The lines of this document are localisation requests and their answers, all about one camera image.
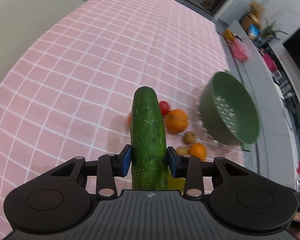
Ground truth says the large orange mandarin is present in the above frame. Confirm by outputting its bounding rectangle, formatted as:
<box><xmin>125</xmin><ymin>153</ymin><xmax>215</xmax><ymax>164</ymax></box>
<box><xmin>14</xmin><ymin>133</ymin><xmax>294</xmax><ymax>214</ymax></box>
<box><xmin>127</xmin><ymin>113</ymin><xmax>132</xmax><ymax>128</ymax></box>

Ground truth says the pink checkered tablecloth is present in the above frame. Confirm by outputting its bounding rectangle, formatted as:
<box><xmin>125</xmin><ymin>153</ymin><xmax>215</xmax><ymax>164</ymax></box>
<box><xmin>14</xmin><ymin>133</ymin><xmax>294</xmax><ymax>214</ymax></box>
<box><xmin>0</xmin><ymin>0</ymin><xmax>243</xmax><ymax>239</ymax></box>

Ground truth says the green potted plant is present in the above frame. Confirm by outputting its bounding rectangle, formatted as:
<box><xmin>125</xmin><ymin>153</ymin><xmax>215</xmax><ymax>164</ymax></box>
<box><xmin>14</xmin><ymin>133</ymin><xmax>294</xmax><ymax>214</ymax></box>
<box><xmin>261</xmin><ymin>19</ymin><xmax>288</xmax><ymax>40</ymax></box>

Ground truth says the beige sofa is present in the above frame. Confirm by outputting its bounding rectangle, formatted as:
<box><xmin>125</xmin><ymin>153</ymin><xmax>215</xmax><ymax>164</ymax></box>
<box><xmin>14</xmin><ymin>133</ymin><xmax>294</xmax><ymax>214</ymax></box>
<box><xmin>0</xmin><ymin>0</ymin><xmax>87</xmax><ymax>83</ymax></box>

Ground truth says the blue snack bag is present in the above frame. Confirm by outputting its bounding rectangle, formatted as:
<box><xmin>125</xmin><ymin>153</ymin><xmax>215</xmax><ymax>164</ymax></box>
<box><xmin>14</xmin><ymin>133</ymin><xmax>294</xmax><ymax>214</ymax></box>
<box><xmin>247</xmin><ymin>24</ymin><xmax>260</xmax><ymax>41</ymax></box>

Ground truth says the golden round vase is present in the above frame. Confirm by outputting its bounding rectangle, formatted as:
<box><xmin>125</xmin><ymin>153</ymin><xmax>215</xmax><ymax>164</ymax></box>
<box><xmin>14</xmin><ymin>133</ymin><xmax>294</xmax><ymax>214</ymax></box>
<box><xmin>242</xmin><ymin>12</ymin><xmax>261</xmax><ymax>32</ymax></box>

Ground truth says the orange box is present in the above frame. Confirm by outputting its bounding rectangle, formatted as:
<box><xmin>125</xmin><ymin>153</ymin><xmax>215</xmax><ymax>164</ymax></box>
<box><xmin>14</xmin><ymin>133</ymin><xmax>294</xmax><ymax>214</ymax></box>
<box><xmin>223</xmin><ymin>28</ymin><xmax>235</xmax><ymax>43</ymax></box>

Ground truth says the small orange mandarin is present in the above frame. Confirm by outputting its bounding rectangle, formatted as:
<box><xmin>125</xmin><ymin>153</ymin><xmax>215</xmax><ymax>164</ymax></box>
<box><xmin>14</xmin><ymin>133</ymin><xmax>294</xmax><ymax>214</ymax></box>
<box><xmin>189</xmin><ymin>143</ymin><xmax>207</xmax><ymax>161</ymax></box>

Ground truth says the red cherry tomato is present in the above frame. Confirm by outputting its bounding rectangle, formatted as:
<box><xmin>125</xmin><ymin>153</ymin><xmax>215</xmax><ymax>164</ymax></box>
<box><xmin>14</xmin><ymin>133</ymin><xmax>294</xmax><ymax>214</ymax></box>
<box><xmin>159</xmin><ymin>101</ymin><xmax>170</xmax><ymax>116</ymax></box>

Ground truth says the magenta storage box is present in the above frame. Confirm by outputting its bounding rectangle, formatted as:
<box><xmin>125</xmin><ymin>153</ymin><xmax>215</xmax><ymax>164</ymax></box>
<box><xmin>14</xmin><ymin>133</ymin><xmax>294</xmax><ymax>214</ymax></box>
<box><xmin>263</xmin><ymin>53</ymin><xmax>277</xmax><ymax>73</ymax></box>

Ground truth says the brown longan near bowl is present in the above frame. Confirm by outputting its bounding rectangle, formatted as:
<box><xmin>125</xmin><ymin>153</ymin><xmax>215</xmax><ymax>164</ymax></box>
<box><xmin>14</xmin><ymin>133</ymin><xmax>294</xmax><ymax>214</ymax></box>
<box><xmin>183</xmin><ymin>131</ymin><xmax>197</xmax><ymax>145</ymax></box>

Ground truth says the green cucumber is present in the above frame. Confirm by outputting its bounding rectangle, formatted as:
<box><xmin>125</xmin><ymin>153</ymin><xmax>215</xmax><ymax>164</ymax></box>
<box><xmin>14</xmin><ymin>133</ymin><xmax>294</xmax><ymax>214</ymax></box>
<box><xmin>130</xmin><ymin>86</ymin><xmax>168</xmax><ymax>191</ymax></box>

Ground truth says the green colander bowl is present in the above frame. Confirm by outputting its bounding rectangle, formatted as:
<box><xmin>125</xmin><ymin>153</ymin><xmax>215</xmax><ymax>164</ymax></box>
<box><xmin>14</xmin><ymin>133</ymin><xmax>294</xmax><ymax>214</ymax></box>
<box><xmin>199</xmin><ymin>72</ymin><xmax>260</xmax><ymax>152</ymax></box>

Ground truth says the brown longan by mandarin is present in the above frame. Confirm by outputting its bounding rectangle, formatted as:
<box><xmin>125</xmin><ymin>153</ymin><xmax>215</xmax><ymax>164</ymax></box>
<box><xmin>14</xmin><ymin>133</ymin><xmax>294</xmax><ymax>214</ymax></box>
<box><xmin>176</xmin><ymin>147</ymin><xmax>189</xmax><ymax>156</ymax></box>

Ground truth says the pink storage box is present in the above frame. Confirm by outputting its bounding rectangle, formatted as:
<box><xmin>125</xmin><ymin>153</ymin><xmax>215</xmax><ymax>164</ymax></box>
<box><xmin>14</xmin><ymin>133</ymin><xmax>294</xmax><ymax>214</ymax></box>
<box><xmin>230</xmin><ymin>39</ymin><xmax>249</xmax><ymax>62</ymax></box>

